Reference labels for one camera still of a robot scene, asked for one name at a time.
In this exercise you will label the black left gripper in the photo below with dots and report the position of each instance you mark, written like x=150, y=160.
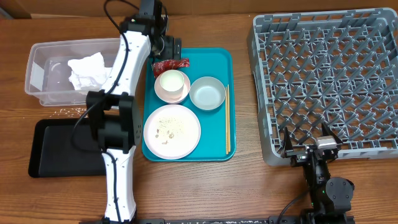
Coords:
x=168, y=52

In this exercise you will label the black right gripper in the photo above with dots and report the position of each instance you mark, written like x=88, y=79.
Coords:
x=298, y=155

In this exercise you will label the red snack wrapper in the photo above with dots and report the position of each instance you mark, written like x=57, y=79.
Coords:
x=160, y=67

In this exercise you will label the white cup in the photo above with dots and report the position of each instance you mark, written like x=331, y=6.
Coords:
x=172, y=82

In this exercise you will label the white grey bowl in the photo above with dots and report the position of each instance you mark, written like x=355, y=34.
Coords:
x=207, y=93

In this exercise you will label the wooden chopstick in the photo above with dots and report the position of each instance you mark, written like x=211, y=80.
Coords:
x=226, y=120
x=229, y=120

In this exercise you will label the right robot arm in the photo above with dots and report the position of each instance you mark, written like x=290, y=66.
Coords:
x=330, y=196

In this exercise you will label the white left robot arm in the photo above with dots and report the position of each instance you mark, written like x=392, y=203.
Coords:
x=113, y=113

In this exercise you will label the grey dishwasher rack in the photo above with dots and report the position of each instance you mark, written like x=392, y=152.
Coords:
x=333, y=67

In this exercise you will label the small pink saucer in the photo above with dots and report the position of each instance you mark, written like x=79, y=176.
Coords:
x=161, y=94

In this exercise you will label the large pink dirty plate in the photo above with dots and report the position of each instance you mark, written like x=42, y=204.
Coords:
x=172, y=132

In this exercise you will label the teal plastic tray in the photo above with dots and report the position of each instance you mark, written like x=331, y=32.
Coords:
x=204, y=62

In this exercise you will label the clear plastic bin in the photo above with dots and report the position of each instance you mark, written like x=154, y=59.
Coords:
x=47, y=72

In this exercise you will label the black tray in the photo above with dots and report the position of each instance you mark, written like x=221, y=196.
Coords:
x=58, y=151

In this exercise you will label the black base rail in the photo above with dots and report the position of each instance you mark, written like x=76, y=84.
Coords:
x=270, y=220

